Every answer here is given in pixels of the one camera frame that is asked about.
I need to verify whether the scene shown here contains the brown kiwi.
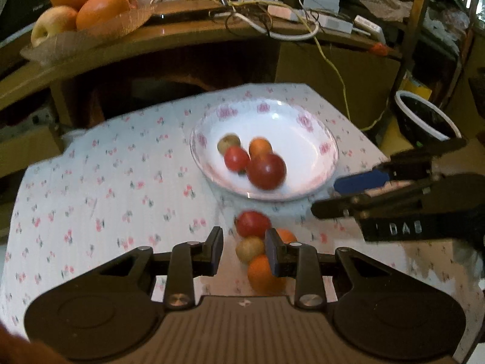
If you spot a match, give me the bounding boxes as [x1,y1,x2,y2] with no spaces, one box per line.
[218,133,242,156]
[236,236,266,263]

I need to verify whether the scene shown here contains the small red tomato on plate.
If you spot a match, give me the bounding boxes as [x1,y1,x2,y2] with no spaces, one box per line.
[223,146,251,172]

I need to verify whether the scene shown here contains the yellow apple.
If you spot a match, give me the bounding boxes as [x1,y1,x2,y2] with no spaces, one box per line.
[31,6,78,47]

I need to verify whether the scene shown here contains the white cable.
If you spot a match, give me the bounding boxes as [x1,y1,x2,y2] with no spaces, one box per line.
[226,0,321,41]

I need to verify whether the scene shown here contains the floral tablecloth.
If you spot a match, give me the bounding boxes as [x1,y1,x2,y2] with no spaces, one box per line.
[0,83,485,364]

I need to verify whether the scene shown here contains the white power strip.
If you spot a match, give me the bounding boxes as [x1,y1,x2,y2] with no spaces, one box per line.
[354,15,386,43]

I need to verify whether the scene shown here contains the wooden desk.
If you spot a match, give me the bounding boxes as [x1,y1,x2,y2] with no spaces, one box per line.
[0,0,402,103]

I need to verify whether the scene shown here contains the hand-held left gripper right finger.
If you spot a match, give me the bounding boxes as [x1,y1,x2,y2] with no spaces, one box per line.
[265,228,391,309]

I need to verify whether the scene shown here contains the white-rim black bucket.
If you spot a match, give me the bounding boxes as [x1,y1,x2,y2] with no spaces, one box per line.
[394,91,463,142]

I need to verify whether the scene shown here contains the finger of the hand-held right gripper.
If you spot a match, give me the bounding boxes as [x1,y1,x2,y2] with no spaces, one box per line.
[333,137,467,195]
[311,174,444,220]

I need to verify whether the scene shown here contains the large red tomato on plate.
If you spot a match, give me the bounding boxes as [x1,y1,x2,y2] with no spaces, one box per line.
[246,153,287,191]

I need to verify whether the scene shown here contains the yellow cable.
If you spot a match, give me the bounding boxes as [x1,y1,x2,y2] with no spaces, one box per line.
[314,26,388,133]

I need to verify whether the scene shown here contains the woven fruit tray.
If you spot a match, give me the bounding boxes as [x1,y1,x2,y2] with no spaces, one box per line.
[21,4,156,63]

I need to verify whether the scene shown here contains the white floral-rim plate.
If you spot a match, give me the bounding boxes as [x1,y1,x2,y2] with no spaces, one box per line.
[189,99,339,202]

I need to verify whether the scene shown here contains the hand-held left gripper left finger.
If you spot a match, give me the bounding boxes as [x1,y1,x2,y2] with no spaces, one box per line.
[99,227,224,309]

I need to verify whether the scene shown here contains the wooden shelf post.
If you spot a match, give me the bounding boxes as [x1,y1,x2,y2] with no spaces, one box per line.
[401,0,436,74]

